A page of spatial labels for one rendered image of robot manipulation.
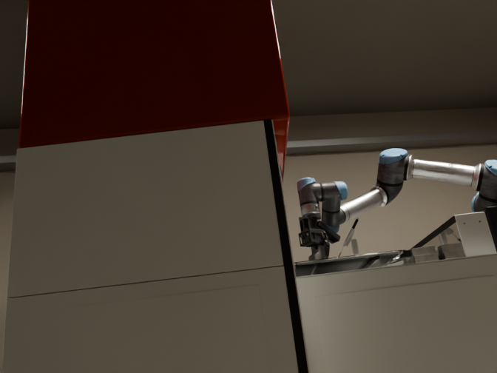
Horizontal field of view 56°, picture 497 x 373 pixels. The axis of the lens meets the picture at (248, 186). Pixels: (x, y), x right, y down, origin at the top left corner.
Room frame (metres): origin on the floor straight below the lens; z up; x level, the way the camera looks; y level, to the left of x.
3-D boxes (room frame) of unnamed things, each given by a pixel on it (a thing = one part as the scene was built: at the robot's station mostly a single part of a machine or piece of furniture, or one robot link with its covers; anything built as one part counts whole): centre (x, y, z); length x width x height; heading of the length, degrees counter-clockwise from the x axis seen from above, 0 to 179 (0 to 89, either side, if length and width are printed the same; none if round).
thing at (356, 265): (1.74, -0.30, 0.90); 0.34 x 0.34 x 0.01; 1
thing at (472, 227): (1.68, -0.66, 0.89); 0.55 x 0.09 x 0.14; 1
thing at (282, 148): (1.54, 0.24, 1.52); 0.81 x 0.75 x 0.60; 1
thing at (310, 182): (1.77, -0.23, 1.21); 0.09 x 0.08 x 0.11; 97
